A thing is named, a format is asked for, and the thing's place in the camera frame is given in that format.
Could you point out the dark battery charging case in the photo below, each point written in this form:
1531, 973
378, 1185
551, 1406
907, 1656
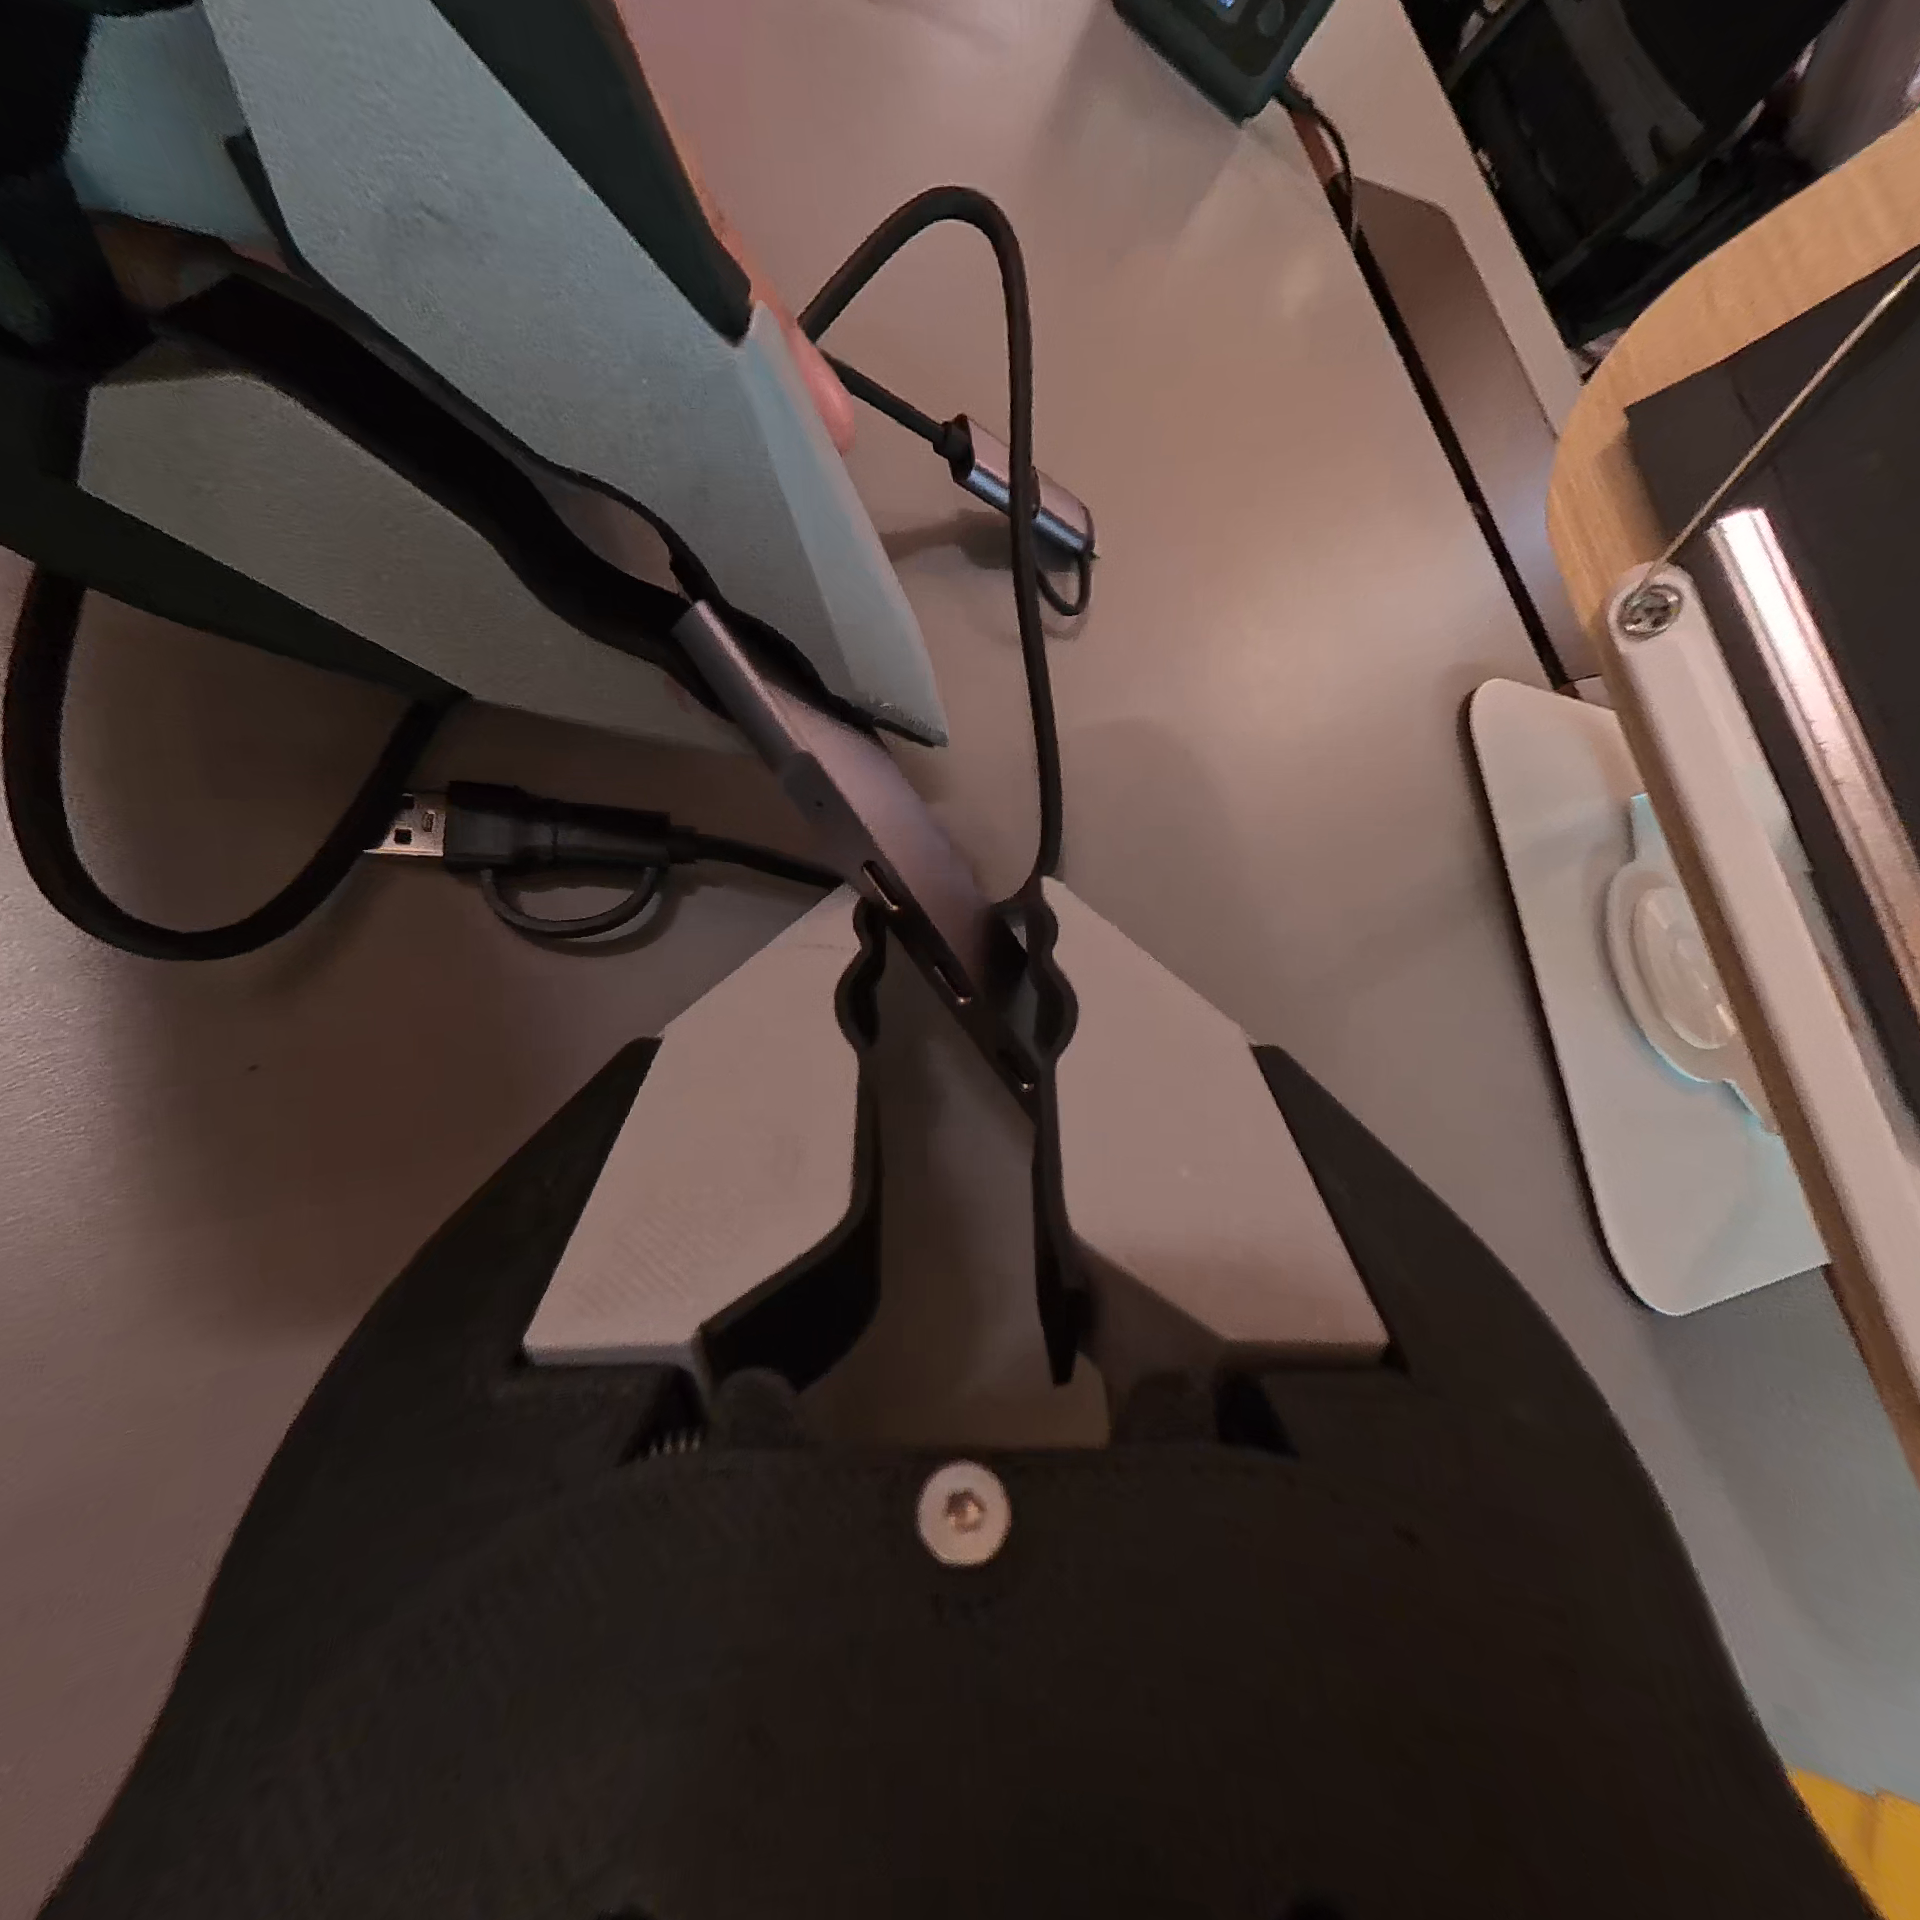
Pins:
1200, 60

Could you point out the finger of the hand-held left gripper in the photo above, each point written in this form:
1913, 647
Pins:
495, 224
299, 495

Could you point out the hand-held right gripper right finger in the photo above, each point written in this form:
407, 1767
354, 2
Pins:
1185, 1172

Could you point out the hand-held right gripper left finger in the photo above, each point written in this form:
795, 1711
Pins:
721, 1172

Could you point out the black office chair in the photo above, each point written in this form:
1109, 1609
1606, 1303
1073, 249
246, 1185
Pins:
1589, 135

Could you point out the wood-rimmed black monitor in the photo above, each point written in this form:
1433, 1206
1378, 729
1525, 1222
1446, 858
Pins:
1862, 450

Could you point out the grey USB hub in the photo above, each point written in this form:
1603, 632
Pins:
840, 780

